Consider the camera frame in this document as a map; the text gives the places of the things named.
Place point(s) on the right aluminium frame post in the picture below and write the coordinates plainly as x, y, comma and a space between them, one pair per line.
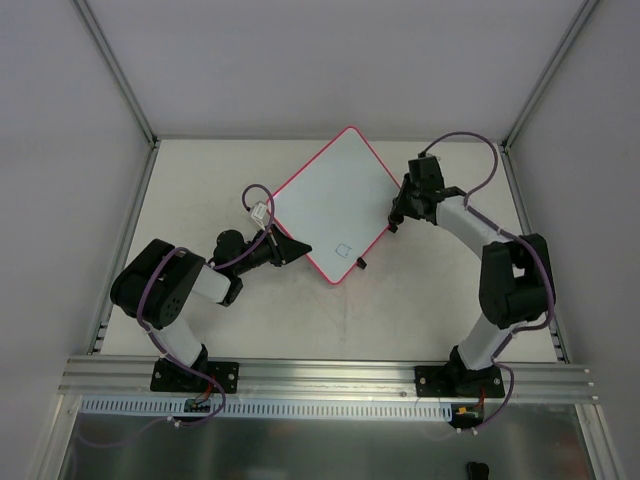
559, 55

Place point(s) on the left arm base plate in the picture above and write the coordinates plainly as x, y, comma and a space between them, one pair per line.
169, 378

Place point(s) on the aluminium front rail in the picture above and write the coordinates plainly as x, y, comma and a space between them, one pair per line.
324, 380

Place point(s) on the aluminium frame post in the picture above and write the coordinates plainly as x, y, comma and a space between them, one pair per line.
92, 24
559, 55

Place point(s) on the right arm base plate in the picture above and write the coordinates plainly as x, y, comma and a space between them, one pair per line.
444, 381

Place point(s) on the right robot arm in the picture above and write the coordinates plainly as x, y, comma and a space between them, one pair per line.
515, 285

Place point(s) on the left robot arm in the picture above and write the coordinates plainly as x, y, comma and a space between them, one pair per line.
154, 288

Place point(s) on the black whiteboard eraser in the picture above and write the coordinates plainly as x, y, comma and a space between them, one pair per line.
395, 218

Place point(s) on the white slotted cable duct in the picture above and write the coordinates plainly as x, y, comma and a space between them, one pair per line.
178, 407

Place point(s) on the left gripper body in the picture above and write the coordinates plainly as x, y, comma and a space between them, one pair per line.
277, 245

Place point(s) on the pink framed whiteboard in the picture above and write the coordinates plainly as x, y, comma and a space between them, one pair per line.
338, 203

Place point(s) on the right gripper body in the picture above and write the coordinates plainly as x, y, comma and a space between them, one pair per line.
405, 201

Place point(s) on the left aluminium frame post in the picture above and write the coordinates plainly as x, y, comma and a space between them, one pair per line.
92, 24

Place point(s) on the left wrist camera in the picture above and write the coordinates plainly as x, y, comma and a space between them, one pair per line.
260, 214

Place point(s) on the black object at bottom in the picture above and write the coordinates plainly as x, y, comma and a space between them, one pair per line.
477, 471

